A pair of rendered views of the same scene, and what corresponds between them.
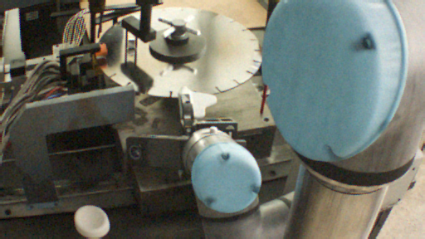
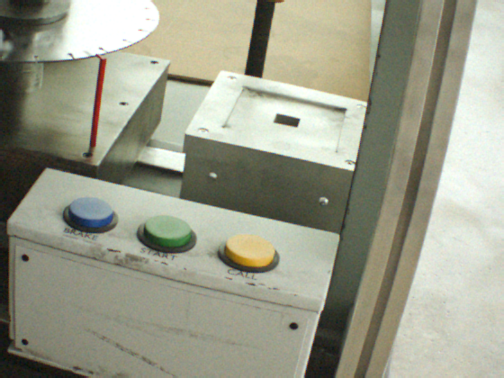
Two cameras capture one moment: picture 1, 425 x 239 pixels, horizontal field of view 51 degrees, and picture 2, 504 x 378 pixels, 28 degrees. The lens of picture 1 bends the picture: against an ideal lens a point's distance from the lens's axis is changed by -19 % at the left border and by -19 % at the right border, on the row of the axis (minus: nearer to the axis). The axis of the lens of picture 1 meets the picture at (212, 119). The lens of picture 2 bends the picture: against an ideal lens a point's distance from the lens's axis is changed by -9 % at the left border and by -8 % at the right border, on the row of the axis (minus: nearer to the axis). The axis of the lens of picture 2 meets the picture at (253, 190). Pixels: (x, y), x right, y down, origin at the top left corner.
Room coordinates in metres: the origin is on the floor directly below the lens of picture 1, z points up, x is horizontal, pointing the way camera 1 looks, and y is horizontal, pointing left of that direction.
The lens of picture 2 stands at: (0.01, -0.72, 1.37)
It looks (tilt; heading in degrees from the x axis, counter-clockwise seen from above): 28 degrees down; 28
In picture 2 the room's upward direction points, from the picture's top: 10 degrees clockwise
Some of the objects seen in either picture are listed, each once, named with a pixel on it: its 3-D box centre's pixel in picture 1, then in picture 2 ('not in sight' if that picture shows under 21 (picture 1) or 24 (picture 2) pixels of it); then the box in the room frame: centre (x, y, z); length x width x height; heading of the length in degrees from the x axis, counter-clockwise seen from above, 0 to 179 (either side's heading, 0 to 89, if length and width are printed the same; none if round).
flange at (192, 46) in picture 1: (177, 39); (28, 0); (0.88, 0.08, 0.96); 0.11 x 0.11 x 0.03
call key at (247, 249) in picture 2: not in sight; (248, 256); (0.70, -0.36, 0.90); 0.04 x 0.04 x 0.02
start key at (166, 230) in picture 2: not in sight; (166, 237); (0.67, -0.30, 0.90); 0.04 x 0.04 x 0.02
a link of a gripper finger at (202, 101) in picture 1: (197, 99); not in sight; (0.70, 0.03, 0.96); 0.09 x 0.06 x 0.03; 11
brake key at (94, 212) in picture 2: not in sight; (90, 218); (0.64, -0.23, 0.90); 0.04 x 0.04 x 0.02
